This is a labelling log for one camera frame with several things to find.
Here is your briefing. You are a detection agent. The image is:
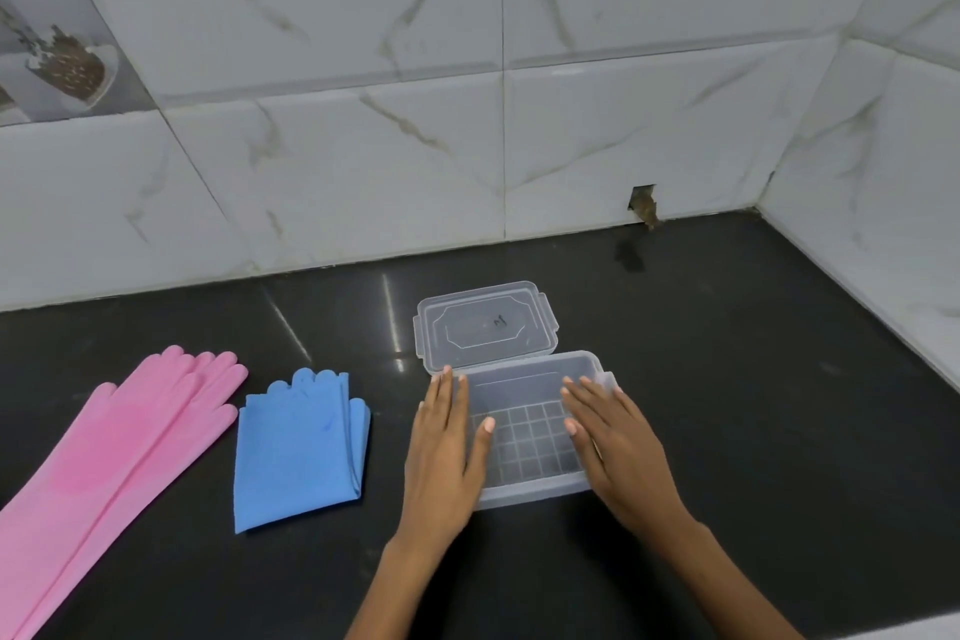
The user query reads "person's right hand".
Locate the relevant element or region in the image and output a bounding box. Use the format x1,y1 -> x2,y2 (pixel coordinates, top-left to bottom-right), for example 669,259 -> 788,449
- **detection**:
560,375 -> 703,552

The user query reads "person's left hand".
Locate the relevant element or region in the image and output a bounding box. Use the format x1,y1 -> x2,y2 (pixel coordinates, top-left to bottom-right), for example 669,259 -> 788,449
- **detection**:
397,365 -> 496,552

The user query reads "clear plastic box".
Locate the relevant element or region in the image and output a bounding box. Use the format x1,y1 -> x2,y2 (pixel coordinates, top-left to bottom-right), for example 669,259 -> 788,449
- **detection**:
442,350 -> 622,512

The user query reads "clear plastic box lid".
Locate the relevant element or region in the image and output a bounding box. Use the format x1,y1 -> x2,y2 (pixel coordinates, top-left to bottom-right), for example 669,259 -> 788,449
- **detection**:
413,280 -> 561,375

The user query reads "pink rubber glove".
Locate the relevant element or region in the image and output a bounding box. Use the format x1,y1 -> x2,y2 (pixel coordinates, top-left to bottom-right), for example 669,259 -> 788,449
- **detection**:
0,345 -> 204,640
14,350 -> 250,640

